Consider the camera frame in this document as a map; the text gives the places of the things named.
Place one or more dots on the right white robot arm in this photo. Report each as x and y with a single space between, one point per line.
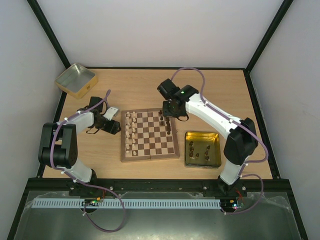
239 134

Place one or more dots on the grey slotted cable duct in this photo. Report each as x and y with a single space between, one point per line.
77 203

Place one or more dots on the dark chess pieces row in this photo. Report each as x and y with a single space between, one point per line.
165 122

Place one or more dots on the yellow tin with dark pieces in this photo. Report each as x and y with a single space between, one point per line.
202 150

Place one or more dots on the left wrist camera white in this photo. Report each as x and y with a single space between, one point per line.
110 113

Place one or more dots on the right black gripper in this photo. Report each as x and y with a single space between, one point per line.
168 114

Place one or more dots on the wooden chess board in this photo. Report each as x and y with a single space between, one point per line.
143 139

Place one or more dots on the empty yellow tin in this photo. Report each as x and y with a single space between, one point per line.
76 81

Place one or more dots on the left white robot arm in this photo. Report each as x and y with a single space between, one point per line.
58 148

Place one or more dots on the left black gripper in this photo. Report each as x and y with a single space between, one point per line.
112 128

